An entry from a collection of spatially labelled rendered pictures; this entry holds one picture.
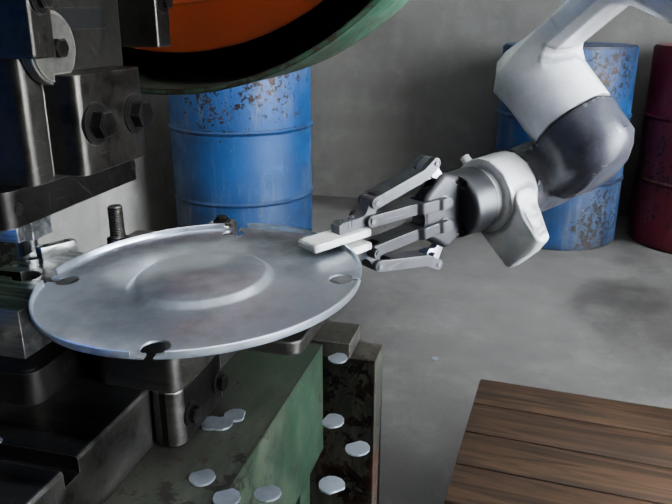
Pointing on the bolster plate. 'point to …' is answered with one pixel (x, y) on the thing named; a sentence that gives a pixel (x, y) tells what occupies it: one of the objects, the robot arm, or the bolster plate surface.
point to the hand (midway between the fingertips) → (335, 244)
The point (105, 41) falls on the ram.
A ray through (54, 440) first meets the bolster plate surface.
